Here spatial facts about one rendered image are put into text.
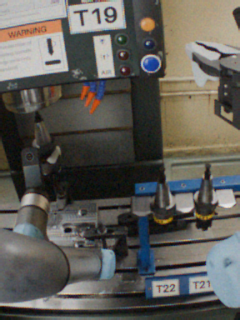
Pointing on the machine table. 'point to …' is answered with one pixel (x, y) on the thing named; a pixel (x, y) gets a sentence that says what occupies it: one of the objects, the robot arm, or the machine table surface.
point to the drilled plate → (66, 221)
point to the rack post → (145, 258)
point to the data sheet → (29, 11)
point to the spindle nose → (32, 99)
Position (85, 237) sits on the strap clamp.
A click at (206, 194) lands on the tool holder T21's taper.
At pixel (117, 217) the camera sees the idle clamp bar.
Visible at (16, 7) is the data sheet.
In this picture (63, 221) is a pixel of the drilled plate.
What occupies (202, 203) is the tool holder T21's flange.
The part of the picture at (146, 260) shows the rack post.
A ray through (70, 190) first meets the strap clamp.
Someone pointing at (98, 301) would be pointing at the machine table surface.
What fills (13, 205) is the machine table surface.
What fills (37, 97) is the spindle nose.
